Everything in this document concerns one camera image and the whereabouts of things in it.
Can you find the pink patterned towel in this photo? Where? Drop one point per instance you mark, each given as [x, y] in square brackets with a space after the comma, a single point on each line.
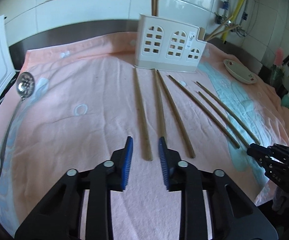
[84, 108]

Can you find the teal soap bottle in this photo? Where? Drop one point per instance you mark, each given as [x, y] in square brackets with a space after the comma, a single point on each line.
[285, 100]

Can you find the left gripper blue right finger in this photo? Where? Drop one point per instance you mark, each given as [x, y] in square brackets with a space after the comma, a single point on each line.
[169, 164]

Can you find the pink flower decoration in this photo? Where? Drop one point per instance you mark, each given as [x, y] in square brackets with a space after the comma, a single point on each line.
[278, 57]

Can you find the white oval dish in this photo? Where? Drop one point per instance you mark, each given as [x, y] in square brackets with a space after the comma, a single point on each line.
[240, 72]

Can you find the white house-shaped utensil holder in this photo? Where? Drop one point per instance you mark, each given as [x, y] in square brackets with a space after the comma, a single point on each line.
[169, 45]

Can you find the metal water valve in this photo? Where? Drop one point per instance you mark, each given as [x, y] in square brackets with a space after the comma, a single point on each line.
[219, 19]

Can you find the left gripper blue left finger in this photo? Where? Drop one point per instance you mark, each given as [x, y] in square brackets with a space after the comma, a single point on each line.
[122, 163]

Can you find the yellow gas pipe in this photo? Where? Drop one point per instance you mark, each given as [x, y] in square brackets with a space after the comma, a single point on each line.
[232, 18]

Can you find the steel slotted spoon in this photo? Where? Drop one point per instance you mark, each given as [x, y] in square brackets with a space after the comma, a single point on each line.
[25, 86]

